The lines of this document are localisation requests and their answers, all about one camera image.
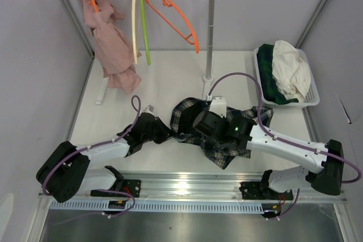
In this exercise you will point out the pink pleated skirt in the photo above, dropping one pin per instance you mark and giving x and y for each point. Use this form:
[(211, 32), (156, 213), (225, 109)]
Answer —
[(112, 48)]

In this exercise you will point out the cream plastic hanger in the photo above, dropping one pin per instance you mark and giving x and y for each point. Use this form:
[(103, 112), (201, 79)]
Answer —
[(134, 33)]

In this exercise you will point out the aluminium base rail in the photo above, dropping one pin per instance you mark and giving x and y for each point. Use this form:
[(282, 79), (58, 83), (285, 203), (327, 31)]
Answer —
[(193, 187)]

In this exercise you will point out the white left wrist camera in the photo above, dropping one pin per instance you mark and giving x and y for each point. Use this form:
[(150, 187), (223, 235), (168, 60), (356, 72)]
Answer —
[(148, 111)]

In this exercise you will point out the plaid green white skirt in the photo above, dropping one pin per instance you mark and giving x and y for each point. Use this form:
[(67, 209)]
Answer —
[(241, 123)]

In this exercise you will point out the white cloth in basket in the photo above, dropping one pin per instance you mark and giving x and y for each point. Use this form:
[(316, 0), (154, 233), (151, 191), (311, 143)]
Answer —
[(290, 72)]

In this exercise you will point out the dark green cloth in basket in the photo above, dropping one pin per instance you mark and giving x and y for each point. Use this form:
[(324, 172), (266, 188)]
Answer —
[(268, 84)]

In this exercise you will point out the green plastic hanger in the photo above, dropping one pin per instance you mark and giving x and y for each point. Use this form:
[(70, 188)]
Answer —
[(144, 31)]

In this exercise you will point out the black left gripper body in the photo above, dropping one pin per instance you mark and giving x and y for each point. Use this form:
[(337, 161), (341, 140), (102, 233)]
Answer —
[(158, 134)]

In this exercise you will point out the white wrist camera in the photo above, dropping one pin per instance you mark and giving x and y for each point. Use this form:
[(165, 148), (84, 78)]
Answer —
[(148, 111), (218, 106)]

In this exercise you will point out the white perforated laundry basket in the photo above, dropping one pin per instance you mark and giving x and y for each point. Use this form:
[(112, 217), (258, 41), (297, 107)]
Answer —
[(311, 99)]

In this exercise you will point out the orange plastic hanger on rack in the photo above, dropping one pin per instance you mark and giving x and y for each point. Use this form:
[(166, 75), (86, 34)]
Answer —
[(173, 16)]

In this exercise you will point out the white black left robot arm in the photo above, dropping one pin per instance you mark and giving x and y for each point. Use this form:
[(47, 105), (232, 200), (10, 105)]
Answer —
[(72, 170)]

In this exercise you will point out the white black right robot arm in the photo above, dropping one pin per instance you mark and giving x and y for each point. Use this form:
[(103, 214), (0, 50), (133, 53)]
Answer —
[(318, 164)]

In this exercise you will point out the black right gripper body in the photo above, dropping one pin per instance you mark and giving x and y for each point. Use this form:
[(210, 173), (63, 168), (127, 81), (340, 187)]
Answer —
[(218, 139)]

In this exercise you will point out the white slotted cable duct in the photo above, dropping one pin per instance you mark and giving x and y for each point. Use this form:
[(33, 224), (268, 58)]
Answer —
[(161, 206)]

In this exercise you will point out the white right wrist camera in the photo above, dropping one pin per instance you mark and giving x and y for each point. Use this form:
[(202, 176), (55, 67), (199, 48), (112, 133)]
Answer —
[(218, 106)]

